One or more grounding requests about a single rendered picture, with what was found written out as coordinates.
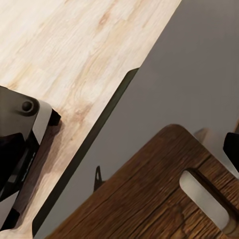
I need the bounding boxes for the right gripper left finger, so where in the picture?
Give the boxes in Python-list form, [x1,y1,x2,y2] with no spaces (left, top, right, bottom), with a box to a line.
[0,132,26,192]

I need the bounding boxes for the cutting board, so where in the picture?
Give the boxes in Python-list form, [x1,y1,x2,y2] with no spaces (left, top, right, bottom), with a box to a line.
[46,124,239,239]

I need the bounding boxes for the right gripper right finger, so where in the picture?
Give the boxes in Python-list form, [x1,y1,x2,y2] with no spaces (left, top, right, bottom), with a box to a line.
[223,132,239,173]

